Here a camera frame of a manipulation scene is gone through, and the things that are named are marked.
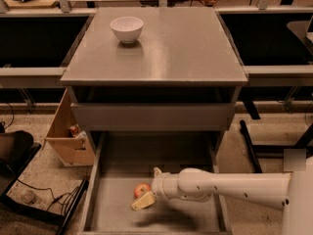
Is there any black stand frame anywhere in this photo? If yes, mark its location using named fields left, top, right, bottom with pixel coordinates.
left=0, top=178, right=90, bottom=235

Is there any closed grey top drawer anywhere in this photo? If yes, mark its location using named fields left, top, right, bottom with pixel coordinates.
left=70, top=103, right=235, bottom=131

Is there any white ceramic bowl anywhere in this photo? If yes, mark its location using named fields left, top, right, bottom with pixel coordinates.
left=111, top=17, right=144, bottom=44

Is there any black cable on floor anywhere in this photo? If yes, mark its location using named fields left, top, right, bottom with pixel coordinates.
left=16, top=178, right=82, bottom=213

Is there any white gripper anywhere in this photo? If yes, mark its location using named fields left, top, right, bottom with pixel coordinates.
left=131, top=167, right=170, bottom=211

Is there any black bar on floor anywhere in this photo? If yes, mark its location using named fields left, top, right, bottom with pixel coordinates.
left=240, top=119, right=262, bottom=173

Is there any cardboard box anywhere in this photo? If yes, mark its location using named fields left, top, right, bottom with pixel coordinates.
left=46, top=91, right=94, bottom=166

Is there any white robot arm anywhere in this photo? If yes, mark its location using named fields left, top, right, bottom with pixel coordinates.
left=131, top=157, right=313, bottom=235

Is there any red apple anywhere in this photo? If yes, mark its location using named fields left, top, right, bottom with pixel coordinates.
left=134, top=183, right=151, bottom=199

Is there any grey drawer cabinet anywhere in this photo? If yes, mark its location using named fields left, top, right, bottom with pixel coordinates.
left=60, top=6, right=248, bottom=235

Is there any open grey middle drawer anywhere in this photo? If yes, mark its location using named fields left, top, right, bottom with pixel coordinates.
left=79, top=132, right=232, bottom=235

